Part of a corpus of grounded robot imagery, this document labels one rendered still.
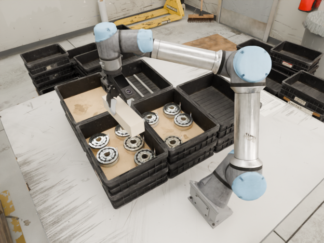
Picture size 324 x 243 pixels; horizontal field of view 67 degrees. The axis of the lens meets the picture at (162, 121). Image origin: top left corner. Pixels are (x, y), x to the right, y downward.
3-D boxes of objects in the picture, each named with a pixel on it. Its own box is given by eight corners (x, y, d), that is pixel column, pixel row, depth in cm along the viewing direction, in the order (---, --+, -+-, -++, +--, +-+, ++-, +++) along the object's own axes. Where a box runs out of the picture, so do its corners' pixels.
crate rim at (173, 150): (220, 129, 121) (221, 126, 119) (169, 155, 109) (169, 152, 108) (174, 89, 145) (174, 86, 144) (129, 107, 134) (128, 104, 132)
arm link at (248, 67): (253, 186, 100) (257, 48, 91) (268, 205, 86) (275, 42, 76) (224, 187, 101) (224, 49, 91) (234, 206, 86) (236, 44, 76)
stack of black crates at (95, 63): (115, 81, 289) (109, 45, 258) (128, 93, 271) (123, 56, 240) (83, 93, 272) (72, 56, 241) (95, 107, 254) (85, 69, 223)
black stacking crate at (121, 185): (169, 168, 116) (169, 153, 108) (111, 199, 105) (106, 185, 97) (130, 120, 141) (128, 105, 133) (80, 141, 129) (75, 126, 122)
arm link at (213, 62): (250, 55, 102) (134, 31, 101) (260, 53, 91) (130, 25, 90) (243, 83, 104) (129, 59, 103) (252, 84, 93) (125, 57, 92)
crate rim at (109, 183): (169, 155, 109) (169, 152, 108) (107, 188, 98) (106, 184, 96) (129, 107, 134) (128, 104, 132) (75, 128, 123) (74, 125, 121)
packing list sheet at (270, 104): (287, 103, 166) (287, 103, 165) (266, 118, 156) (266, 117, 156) (248, 82, 185) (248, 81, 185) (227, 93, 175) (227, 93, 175)
